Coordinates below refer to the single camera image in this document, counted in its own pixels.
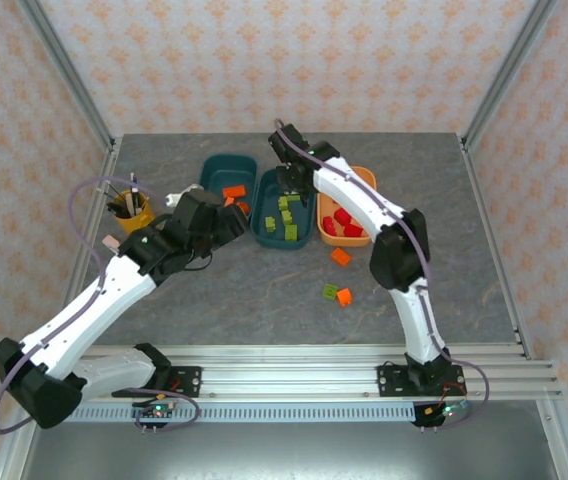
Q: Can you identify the teal plastic container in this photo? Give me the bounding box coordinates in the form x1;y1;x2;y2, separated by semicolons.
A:
249;168;317;251
198;153;259;217

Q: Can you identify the short aluminium frame post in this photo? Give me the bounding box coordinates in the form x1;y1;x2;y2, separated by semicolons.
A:
538;399;568;480
0;424;35;480

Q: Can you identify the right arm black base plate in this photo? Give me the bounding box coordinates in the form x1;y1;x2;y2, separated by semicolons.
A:
376;364;468;399

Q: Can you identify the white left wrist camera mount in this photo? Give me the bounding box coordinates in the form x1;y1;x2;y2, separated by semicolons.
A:
163;183;206;210

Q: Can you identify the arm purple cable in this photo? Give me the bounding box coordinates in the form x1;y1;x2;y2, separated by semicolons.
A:
0;174;201;434
273;118;490;431

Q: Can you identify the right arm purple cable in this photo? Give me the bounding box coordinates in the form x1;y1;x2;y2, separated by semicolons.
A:
273;118;490;431

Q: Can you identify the grey metal sheet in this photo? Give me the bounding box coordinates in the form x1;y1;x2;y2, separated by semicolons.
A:
18;419;565;480

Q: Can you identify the yellow pen cup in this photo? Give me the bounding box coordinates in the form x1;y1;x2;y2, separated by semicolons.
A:
113;188;157;236

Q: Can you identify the grey slotted cable duct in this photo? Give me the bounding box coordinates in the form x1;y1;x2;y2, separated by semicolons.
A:
71;403;418;424

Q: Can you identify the wide aluminium mounting rail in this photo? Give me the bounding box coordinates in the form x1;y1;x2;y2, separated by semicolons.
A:
81;344;563;402

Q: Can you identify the aluminium table edge rail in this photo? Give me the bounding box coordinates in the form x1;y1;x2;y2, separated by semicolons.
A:
458;134;533;360
41;137;123;361

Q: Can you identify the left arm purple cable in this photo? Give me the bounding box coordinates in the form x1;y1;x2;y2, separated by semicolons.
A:
0;174;201;434

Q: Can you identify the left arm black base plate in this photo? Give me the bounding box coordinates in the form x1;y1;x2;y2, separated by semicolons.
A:
113;366;203;399

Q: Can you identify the orange plastic container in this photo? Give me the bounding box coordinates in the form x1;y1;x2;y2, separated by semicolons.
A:
315;165;378;248

